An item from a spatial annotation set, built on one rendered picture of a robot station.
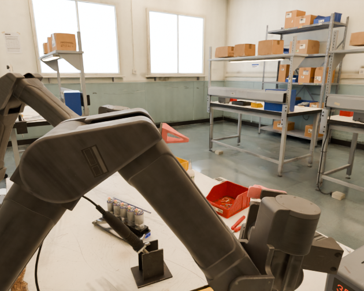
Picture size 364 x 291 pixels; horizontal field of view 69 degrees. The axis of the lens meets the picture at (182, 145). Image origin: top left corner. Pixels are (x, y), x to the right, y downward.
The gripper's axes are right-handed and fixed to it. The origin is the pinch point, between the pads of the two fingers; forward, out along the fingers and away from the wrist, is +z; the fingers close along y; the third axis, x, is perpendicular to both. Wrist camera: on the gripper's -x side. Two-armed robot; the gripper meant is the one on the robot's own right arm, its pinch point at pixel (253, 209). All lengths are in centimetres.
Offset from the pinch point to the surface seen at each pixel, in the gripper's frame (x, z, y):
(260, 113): -63, 275, -1
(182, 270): 12.2, -1.0, -16.4
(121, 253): 27.0, 3.8, -18.3
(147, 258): 19.9, -4.7, -12.2
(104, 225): 34.7, 13.5, -17.9
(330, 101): -105, 203, 24
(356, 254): -17.9, -6.6, -2.6
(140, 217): 24.6, 10.8, -12.3
